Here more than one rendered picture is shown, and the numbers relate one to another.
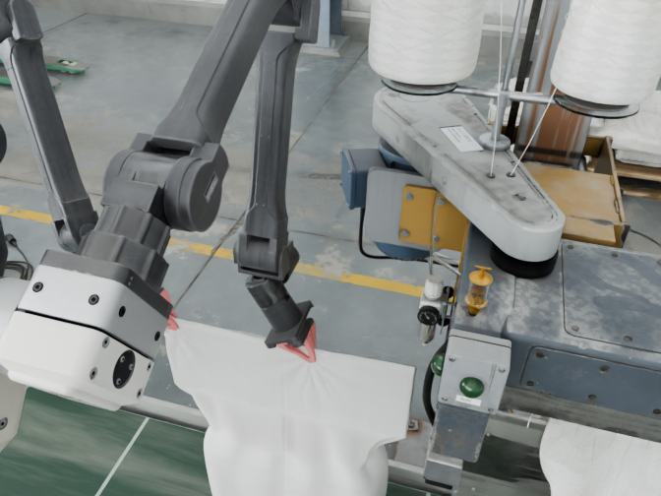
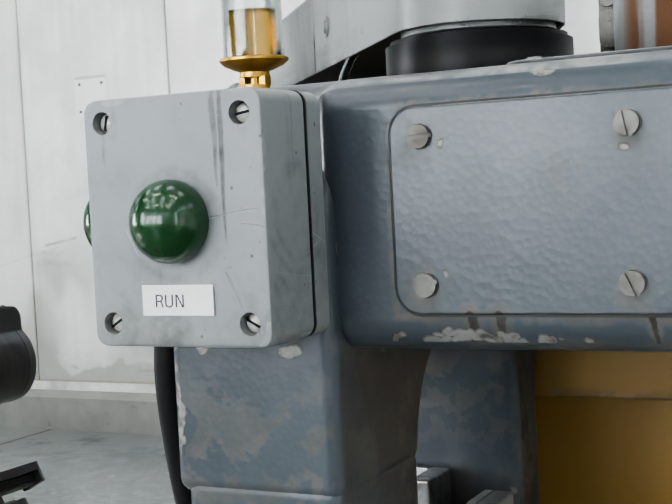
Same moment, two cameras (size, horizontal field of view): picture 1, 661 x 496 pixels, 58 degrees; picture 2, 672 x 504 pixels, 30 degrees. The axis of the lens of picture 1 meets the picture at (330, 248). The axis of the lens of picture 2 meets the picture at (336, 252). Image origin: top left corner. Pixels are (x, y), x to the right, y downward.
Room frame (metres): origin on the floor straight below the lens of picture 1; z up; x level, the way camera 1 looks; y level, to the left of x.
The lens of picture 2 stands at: (0.06, -0.32, 1.29)
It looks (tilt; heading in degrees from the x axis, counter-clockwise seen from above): 3 degrees down; 11
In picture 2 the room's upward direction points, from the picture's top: 3 degrees counter-clockwise
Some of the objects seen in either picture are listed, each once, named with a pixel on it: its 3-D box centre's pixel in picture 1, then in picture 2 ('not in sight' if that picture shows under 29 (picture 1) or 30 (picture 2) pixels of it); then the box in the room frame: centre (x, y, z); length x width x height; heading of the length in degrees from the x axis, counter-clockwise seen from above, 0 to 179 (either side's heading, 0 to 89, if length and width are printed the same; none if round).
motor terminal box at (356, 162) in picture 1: (362, 182); not in sight; (1.03, -0.06, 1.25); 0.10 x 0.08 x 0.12; 9
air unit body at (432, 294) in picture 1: (431, 315); not in sight; (0.76, -0.18, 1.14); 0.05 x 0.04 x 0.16; 164
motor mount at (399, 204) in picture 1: (440, 212); not in sight; (0.95, -0.21, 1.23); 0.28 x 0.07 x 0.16; 74
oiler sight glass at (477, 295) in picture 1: (478, 289); (251, 15); (0.57, -0.19, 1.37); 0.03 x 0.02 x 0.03; 74
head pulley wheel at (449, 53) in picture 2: (523, 252); (479, 65); (0.67, -0.27, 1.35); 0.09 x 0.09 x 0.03
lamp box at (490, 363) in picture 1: (473, 371); (208, 218); (0.50, -0.18, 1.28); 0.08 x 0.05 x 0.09; 74
